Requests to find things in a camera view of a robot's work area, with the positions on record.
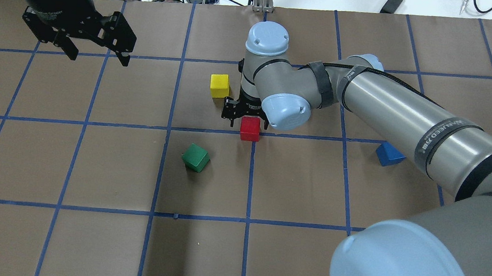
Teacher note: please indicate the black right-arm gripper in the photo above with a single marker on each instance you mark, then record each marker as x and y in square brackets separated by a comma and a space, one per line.
[249, 107]

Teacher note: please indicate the blue wooden block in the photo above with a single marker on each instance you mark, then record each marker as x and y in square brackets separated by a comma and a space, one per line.
[388, 155]

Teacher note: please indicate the green wooden block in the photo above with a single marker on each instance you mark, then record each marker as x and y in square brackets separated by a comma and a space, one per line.
[195, 158]

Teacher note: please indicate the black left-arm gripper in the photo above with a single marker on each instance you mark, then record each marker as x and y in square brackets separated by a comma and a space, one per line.
[55, 0]

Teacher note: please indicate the black power adapter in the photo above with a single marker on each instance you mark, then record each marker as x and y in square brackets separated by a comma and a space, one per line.
[390, 6]

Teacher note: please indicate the red wooden block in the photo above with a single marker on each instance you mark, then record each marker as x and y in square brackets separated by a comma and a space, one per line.
[250, 128]

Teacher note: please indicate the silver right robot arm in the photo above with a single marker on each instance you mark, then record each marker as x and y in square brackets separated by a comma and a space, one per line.
[452, 240]

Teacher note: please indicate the yellow wooden block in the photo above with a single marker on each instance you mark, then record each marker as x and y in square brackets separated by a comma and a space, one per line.
[219, 86]

